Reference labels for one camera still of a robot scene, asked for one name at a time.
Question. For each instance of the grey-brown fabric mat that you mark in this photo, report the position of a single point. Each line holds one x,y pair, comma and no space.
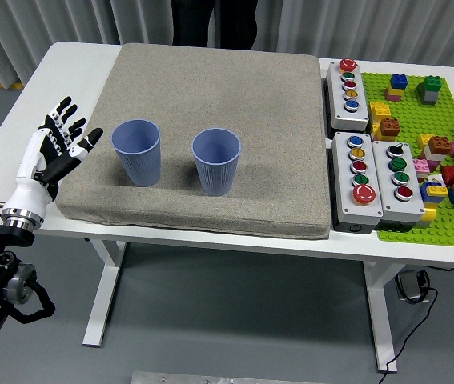
250,100

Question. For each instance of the red toy brick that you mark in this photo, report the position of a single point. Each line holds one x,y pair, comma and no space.
448,174

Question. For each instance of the blue ribbed plastic cup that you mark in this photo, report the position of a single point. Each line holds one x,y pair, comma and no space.
138,164
214,176

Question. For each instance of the white toy brick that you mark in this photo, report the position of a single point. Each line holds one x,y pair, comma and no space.
432,157

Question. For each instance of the grey power adapter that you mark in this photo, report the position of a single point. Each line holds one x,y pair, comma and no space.
408,285

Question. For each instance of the green studded baseplate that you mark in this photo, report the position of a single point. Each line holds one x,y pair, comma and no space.
411,120

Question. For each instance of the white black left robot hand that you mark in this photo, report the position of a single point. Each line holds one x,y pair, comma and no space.
26,192

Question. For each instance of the green toy brick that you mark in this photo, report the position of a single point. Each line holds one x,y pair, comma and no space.
431,83

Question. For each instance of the grey toy brick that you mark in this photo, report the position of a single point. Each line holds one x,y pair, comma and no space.
431,98

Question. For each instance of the blue toy brick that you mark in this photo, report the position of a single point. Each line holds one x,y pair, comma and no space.
427,196
398,81

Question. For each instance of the flat yellow toy brick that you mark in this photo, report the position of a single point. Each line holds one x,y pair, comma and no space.
436,190

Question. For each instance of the white pleated curtain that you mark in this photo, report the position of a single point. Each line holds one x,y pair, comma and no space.
30,24

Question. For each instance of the grey five-button control box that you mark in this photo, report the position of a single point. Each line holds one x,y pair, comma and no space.
338,104
344,192

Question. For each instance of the white table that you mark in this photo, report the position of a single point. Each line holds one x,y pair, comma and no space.
78,56

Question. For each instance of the orange-brown toy brick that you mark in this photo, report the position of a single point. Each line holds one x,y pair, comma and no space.
390,127
439,144

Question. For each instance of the grey four-button control box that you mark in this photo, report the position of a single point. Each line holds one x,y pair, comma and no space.
382,184

